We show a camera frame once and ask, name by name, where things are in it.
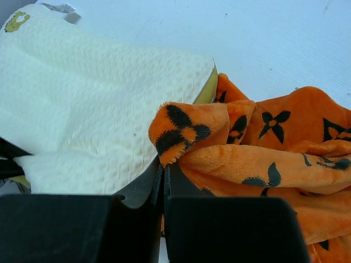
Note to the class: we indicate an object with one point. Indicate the cream contoured pillow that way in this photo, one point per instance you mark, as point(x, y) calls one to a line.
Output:
point(80, 105)

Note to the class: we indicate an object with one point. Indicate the orange patterned pillowcase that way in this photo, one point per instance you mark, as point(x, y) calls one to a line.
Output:
point(296, 147)

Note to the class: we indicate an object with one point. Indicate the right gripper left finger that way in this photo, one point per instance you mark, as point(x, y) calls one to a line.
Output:
point(123, 227)

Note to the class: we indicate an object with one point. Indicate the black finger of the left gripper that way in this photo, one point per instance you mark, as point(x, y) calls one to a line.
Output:
point(9, 168)

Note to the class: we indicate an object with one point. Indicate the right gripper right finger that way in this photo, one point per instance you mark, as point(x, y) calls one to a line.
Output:
point(200, 227)

